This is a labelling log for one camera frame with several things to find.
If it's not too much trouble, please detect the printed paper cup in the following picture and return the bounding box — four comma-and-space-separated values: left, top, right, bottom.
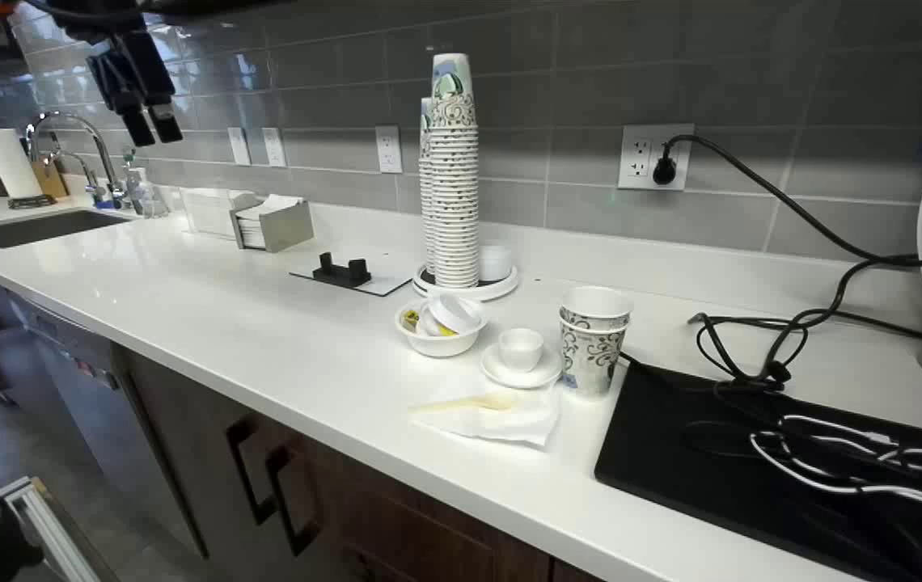
555, 281, 633, 400

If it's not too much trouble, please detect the white bowl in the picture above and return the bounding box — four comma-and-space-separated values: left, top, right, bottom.
393, 297, 489, 363

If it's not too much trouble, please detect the white edged cart frame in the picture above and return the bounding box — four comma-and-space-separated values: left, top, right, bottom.
0, 473, 105, 582

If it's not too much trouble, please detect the white coiled cable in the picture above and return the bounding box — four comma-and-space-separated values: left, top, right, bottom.
746, 410, 922, 512

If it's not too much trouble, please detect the amber bottle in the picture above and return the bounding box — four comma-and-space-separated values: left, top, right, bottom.
31, 155, 71, 204

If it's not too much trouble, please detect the white paper napkin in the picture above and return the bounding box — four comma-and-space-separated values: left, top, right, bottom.
407, 380, 565, 452

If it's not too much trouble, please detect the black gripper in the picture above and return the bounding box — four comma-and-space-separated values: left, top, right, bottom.
84, 28, 183, 149

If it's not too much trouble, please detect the chrome faucet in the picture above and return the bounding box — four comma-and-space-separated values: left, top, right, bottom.
21, 109, 123, 204

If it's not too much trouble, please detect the clear soap bottle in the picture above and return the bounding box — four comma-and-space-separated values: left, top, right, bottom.
121, 149, 166, 220

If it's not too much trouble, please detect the white board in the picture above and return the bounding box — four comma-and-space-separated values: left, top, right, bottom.
0, 127, 46, 204

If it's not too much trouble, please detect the small white round object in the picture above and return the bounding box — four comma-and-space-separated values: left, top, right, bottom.
476, 243, 519, 287

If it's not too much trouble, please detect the white plate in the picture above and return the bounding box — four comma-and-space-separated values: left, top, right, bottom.
407, 258, 524, 307

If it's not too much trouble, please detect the black plastic block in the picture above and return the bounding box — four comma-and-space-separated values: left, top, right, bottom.
310, 253, 376, 291

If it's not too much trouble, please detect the black power cable with plug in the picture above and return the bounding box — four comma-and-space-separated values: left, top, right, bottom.
651, 133, 922, 390

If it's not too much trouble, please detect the small translucent white cup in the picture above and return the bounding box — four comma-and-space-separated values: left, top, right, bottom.
416, 287, 489, 338

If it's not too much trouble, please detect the black counter mat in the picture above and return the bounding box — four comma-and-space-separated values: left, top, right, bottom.
592, 356, 922, 582

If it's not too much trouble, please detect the cream plastic spoon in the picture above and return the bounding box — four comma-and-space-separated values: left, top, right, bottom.
407, 390, 522, 418

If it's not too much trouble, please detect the clear acrylic box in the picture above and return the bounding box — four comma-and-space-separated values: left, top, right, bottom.
175, 183, 260, 240

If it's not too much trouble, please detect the tall stack of paper cups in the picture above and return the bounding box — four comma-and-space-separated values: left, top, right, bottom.
427, 49, 481, 291

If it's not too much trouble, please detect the dark sink basin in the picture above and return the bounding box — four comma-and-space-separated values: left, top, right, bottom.
0, 206, 131, 253

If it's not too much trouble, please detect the black cabinet handle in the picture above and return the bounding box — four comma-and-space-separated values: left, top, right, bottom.
222, 414, 282, 530
262, 439, 331, 558

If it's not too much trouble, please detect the white wall outlet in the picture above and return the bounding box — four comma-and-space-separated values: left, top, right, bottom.
615, 120, 699, 193
260, 127, 287, 170
373, 122, 406, 175
226, 127, 254, 167

